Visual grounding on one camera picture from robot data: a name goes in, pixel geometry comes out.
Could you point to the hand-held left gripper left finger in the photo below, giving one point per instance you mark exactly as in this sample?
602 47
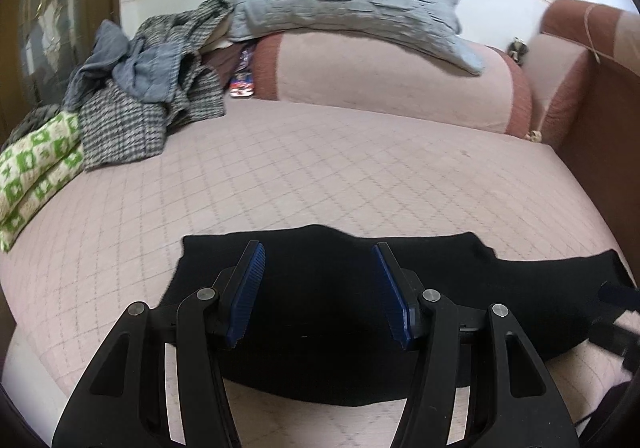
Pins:
245 298

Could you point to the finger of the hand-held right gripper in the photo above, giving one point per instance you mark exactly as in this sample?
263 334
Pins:
620 295
612 339

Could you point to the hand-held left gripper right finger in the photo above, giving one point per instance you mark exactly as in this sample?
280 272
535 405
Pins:
395 298

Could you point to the black pants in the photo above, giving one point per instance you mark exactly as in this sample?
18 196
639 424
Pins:
320 328

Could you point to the pink quilted bed cover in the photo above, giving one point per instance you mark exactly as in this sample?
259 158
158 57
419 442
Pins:
320 167

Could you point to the houndstooth coat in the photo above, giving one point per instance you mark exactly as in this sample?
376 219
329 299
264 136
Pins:
125 127

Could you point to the colourful snack packet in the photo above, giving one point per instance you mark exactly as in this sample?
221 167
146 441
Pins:
243 77

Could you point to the pink bolster cushion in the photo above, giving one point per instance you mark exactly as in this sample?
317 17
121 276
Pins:
370 72

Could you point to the pink and brown side cushion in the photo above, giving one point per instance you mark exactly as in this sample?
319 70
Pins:
570 67

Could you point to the green and white patterned blanket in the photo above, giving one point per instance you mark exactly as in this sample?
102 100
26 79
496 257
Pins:
35 167

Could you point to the grey-blue garment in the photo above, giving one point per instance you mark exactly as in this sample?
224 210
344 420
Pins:
145 67

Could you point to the small dark trinket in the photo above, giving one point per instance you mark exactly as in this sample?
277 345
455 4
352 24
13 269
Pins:
517 50

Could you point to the dark wooden glass door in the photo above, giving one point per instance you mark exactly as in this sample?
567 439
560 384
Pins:
55 12

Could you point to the brown wooden bed frame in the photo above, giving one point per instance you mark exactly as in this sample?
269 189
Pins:
600 137

